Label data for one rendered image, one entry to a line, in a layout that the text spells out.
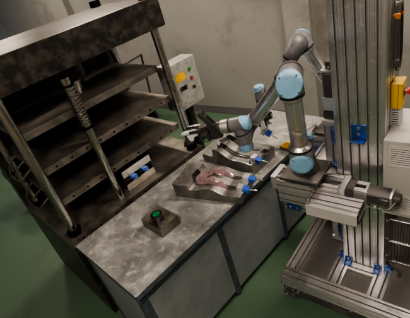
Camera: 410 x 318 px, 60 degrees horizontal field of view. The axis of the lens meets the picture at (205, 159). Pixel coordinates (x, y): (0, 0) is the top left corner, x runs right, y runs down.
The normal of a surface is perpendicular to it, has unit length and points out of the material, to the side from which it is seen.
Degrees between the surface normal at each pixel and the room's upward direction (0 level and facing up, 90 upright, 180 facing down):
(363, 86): 90
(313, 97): 90
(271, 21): 90
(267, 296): 0
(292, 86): 83
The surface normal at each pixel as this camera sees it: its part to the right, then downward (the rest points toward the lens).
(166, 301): 0.69, 0.22
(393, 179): -0.58, 0.55
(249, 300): -0.25, -0.82
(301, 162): -0.21, 0.67
